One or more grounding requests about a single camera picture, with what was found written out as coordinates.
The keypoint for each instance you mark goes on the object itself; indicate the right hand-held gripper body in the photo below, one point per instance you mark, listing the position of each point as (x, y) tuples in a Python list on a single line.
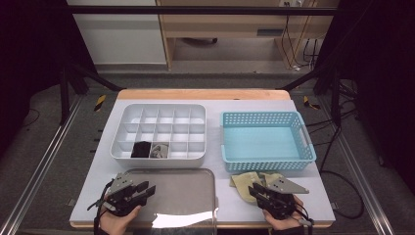
[(279, 204)]

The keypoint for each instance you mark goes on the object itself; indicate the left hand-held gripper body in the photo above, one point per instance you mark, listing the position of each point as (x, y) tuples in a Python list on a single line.
[(122, 200)]

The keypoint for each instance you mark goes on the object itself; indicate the pale yellow sock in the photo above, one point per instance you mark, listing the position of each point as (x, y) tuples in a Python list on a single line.
[(270, 178), (243, 186)]

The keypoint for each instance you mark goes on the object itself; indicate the white compartment storage box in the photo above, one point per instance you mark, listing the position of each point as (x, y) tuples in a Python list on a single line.
[(156, 162)]

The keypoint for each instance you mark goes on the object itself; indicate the translucent grey box lid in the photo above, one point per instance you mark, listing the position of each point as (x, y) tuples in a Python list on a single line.
[(182, 192)]

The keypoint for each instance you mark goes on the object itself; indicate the black sock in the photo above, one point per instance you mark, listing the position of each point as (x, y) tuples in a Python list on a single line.
[(141, 150)]

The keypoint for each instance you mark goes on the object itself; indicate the grey sock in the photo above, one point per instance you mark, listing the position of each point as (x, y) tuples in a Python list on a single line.
[(160, 151)]

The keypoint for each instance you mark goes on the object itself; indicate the blue perforated plastic basket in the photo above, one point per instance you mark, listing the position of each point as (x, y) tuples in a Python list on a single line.
[(267, 140)]

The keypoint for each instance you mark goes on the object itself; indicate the person's right hand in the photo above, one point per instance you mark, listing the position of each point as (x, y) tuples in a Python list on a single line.
[(287, 224)]

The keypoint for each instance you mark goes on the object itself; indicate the person's left hand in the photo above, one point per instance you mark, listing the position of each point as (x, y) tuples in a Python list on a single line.
[(114, 225)]

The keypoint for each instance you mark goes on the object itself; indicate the white table sheet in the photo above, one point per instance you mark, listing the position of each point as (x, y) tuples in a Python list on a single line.
[(238, 212)]

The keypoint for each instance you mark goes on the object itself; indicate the yellow black tape strip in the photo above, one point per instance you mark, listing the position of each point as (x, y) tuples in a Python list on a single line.
[(100, 103), (308, 103)]

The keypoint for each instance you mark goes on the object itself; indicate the black metal stand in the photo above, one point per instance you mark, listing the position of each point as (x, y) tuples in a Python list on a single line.
[(64, 98), (336, 98)]

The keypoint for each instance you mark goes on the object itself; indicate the white cabinet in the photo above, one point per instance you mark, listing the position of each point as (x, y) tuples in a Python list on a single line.
[(120, 39)]

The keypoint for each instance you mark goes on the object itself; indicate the light wooden desk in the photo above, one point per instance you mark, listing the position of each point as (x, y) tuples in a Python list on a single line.
[(228, 27)]

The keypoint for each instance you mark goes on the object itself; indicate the black curtain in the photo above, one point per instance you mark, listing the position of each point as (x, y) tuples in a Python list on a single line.
[(26, 49), (385, 65)]

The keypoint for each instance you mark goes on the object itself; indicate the white power strip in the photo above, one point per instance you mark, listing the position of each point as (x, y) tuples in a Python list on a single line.
[(292, 2)]

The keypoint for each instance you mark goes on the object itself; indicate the aluminium rail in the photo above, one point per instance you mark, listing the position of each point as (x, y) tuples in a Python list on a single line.
[(39, 173), (368, 196)]

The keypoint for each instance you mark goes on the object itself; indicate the black horizontal frame bar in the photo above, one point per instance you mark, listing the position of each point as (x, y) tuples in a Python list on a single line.
[(195, 10)]

